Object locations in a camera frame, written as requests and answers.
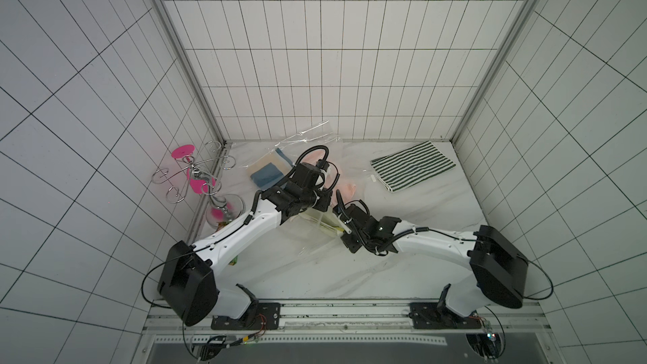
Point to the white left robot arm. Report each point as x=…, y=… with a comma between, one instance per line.
x=188, y=282

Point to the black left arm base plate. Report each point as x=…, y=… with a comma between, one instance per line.
x=247, y=316

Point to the pale yellow towel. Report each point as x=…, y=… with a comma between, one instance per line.
x=323, y=222

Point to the clear plastic vacuum bag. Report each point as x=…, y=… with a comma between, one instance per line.
x=297, y=147

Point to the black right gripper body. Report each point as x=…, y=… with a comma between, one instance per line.
x=349, y=217

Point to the blue and beige towel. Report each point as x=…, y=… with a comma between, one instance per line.
x=269, y=169

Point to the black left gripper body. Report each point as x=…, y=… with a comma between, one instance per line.
x=316, y=200

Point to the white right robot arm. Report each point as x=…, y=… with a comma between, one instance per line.
x=498, y=270

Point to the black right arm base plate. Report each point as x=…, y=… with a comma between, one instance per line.
x=436, y=316

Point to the aluminium mounting rail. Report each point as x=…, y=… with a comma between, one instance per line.
x=394, y=331

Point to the green white striped towel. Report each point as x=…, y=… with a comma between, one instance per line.
x=412, y=166

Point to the pink towel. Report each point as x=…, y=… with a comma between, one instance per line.
x=344, y=185

